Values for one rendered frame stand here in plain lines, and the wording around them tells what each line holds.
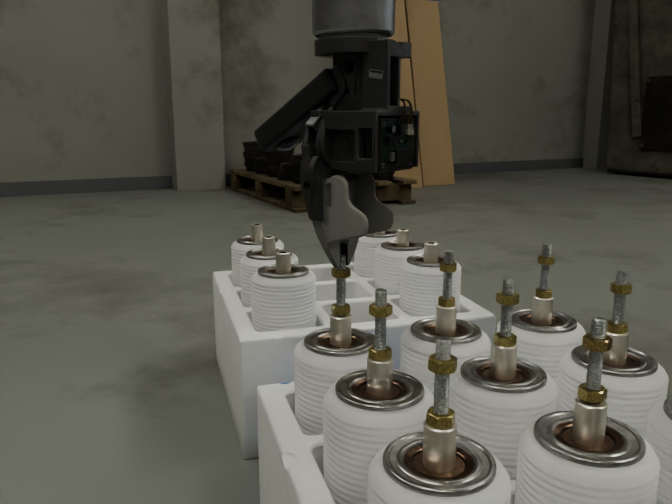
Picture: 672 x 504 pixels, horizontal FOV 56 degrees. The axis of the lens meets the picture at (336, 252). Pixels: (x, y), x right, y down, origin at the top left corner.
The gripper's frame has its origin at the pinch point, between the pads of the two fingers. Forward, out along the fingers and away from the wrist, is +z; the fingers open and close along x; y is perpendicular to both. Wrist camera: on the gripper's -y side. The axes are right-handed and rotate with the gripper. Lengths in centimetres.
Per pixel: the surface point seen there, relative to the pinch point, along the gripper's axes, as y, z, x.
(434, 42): -183, -57, 331
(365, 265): -29, 15, 46
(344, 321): 1.6, 6.8, -0.6
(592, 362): 26.6, 3.4, -4.5
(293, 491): 6.2, 17.3, -13.4
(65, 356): -79, 34, 11
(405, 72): -186, -37, 302
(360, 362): 4.7, 9.9, -2.1
